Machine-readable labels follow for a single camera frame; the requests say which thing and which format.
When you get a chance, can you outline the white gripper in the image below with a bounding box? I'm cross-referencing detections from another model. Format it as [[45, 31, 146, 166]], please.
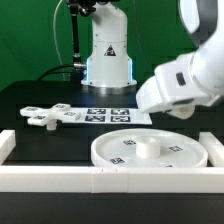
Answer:
[[136, 53, 220, 113]]

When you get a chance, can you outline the white round table top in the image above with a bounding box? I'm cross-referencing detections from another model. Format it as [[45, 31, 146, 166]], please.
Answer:
[[91, 128, 208, 168]]

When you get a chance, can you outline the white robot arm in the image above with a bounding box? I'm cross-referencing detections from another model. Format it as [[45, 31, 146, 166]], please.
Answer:
[[82, 0, 224, 119]]

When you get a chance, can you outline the white sheet with markers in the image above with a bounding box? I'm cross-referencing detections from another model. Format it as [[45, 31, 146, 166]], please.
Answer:
[[67, 108, 152, 125]]

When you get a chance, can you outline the white right fence bar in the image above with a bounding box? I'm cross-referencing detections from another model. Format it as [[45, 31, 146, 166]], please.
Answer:
[[199, 132, 224, 167]]

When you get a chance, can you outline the white fence bar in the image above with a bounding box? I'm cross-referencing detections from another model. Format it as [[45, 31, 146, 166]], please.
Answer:
[[199, 132, 224, 167], [0, 166, 224, 193], [0, 130, 16, 166]]

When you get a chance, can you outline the white cross-shaped table base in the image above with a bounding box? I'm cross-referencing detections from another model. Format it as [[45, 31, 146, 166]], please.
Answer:
[[20, 103, 81, 131]]

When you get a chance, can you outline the white front fence bar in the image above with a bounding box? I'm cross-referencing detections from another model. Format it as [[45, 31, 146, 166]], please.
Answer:
[[0, 166, 224, 193]]

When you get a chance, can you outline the white left fence bar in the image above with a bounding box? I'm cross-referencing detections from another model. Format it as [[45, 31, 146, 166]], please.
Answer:
[[0, 130, 16, 166]]

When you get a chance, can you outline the black cable bundle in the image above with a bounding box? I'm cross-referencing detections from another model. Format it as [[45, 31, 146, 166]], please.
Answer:
[[36, 0, 101, 82]]

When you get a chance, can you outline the grey thin cable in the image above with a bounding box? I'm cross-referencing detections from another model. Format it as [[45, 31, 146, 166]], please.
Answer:
[[52, 0, 67, 81]]

